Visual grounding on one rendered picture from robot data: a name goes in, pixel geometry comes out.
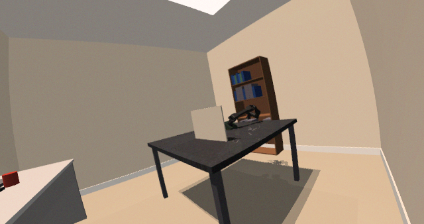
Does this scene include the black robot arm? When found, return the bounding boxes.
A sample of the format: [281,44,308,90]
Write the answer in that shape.
[227,105,260,126]

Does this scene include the grey wall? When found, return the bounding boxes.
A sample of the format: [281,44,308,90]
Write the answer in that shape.
[191,105,228,142]

